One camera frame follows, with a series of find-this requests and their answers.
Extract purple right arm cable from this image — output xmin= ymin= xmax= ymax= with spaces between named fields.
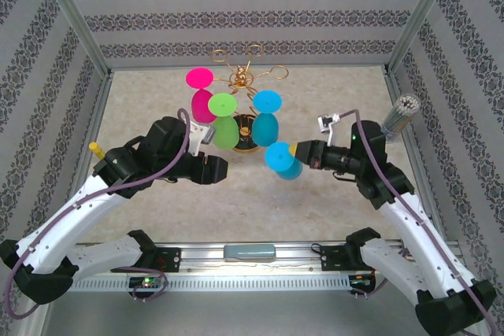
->
xmin=336 ymin=109 xmax=499 ymax=336

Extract blue plastic wine glass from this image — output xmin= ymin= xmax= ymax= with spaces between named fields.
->
xmin=251 ymin=90 xmax=284 ymax=146
xmin=264 ymin=141 xmax=304 ymax=183

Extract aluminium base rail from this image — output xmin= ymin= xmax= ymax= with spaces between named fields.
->
xmin=74 ymin=238 xmax=468 ymax=274

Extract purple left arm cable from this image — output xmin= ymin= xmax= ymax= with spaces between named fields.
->
xmin=4 ymin=109 xmax=194 ymax=320

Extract white slotted cable duct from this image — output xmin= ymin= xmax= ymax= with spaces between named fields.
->
xmin=70 ymin=272 xmax=379 ymax=294

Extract grey block on rail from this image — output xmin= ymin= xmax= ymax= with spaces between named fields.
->
xmin=223 ymin=244 xmax=276 ymax=262

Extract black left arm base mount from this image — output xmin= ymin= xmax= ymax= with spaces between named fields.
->
xmin=155 ymin=246 xmax=183 ymax=273

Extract clear tube of pencils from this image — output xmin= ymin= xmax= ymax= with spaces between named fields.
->
xmin=380 ymin=93 xmax=421 ymax=145

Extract gold wire wine glass rack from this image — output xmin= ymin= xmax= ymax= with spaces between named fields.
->
xmin=210 ymin=44 xmax=288 ymax=154

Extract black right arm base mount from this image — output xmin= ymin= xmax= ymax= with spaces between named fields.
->
xmin=319 ymin=244 xmax=350 ymax=273

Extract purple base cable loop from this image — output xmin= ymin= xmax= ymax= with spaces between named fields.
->
xmin=132 ymin=271 xmax=169 ymax=304
xmin=354 ymin=268 xmax=391 ymax=300

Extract green plastic wine glass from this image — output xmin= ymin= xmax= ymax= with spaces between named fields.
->
xmin=207 ymin=92 xmax=240 ymax=151

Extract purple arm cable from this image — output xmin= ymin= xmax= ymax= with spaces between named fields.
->
xmin=4 ymin=109 xmax=194 ymax=320
xmin=336 ymin=109 xmax=499 ymax=336

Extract pink plastic wine glass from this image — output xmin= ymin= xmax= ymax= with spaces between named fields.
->
xmin=185 ymin=67 xmax=218 ymax=124

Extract aluminium frame post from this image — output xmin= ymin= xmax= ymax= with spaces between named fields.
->
xmin=387 ymin=0 xmax=461 ymax=73
xmin=33 ymin=0 xmax=113 ymax=77

